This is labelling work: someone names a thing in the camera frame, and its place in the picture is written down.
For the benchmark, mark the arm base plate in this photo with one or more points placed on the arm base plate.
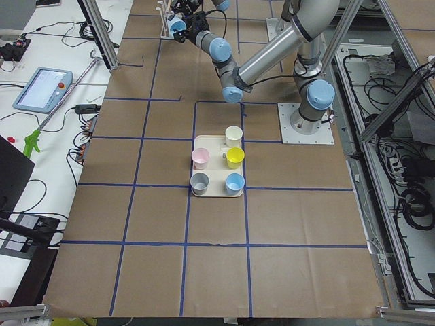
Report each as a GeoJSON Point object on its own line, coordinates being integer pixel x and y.
{"type": "Point", "coordinates": [275, 26]}
{"type": "Point", "coordinates": [297, 131]}

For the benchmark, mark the light blue plastic cup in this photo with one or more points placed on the light blue plastic cup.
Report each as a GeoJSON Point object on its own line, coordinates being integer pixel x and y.
{"type": "Point", "coordinates": [176, 24]}

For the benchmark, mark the white wire cup rack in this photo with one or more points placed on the white wire cup rack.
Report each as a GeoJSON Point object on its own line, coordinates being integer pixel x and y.
{"type": "Point", "coordinates": [165, 14]}

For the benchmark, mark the pink plastic cup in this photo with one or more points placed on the pink plastic cup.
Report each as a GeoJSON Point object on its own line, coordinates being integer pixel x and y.
{"type": "Point", "coordinates": [200, 158]}

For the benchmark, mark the black electronics board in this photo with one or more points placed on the black electronics board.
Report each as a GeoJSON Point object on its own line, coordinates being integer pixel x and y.
{"type": "Point", "coordinates": [15, 52]}

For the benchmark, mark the cream serving tray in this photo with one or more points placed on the cream serving tray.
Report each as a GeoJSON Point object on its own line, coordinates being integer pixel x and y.
{"type": "Point", "coordinates": [217, 168]}

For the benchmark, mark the green handled reach grabber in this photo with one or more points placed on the green handled reach grabber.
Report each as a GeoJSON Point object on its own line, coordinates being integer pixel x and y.
{"type": "Point", "coordinates": [32, 139]}

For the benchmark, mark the cream plastic cup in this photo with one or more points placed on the cream plastic cup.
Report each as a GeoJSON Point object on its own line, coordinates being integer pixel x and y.
{"type": "Point", "coordinates": [233, 136]}

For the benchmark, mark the blue teach pendant tablet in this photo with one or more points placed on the blue teach pendant tablet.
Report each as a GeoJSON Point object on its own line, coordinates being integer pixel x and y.
{"type": "Point", "coordinates": [44, 90]}

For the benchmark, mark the aluminium frame post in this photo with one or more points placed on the aluminium frame post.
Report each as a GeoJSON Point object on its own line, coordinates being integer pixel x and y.
{"type": "Point", "coordinates": [94, 19]}

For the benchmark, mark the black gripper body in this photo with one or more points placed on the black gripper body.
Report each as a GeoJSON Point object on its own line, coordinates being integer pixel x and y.
{"type": "Point", "coordinates": [191, 33]}
{"type": "Point", "coordinates": [175, 5]}

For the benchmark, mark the yellow plastic cup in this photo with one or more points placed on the yellow plastic cup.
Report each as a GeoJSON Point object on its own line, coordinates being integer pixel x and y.
{"type": "Point", "coordinates": [235, 157]}

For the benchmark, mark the grey plastic cup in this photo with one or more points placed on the grey plastic cup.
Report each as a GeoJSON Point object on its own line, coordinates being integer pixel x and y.
{"type": "Point", "coordinates": [199, 183]}

